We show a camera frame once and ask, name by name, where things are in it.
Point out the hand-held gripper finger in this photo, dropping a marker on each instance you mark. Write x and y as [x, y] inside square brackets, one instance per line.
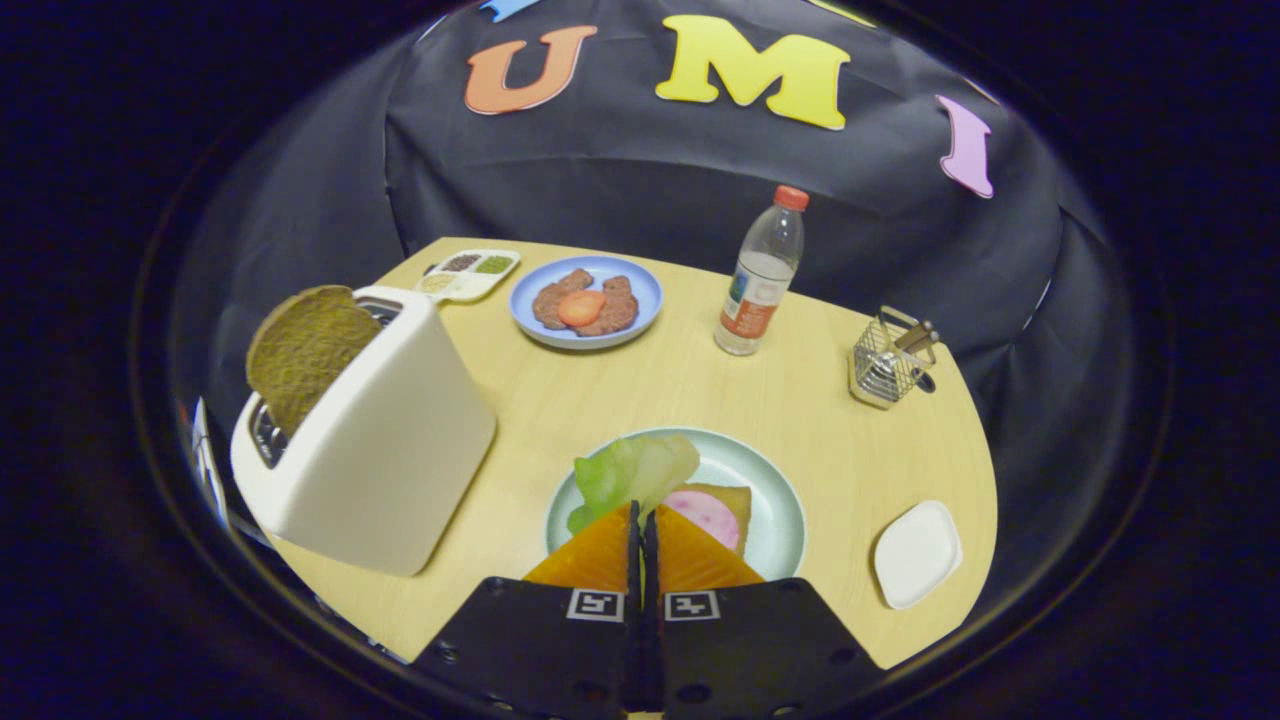
[633, 560]
[651, 560]

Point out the green lettuce leaf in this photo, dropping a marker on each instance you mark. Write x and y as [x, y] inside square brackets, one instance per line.
[620, 475]

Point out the dark brown toast slice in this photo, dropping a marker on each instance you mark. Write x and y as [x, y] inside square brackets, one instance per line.
[305, 350]

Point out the pink ham slice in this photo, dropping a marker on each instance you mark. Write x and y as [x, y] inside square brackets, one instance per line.
[705, 515]

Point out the light green plate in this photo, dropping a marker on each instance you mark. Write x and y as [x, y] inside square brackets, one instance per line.
[770, 520]

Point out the brown meat patty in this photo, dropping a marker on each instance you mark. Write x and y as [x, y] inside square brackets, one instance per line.
[622, 305]
[550, 298]

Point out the orange tomato slice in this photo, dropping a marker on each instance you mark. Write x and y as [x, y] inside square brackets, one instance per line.
[581, 308]

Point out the white square dish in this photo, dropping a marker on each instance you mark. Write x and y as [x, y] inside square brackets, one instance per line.
[915, 555]

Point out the white toaster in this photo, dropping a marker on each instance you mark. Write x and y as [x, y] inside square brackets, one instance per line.
[390, 450]

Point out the blue plate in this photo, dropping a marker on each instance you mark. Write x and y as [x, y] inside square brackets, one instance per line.
[645, 290]

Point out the clear plastic bottle red cap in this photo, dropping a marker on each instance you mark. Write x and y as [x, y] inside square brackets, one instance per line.
[755, 290]

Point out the white compartment seasoning tray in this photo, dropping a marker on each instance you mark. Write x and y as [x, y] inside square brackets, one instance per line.
[470, 283]

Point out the metal utensil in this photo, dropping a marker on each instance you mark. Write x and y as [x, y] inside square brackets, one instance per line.
[920, 335]

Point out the black backdrop cloth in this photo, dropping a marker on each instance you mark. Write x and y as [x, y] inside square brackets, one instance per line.
[650, 180]

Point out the white flat object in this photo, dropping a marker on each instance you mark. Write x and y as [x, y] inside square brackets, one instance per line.
[203, 455]

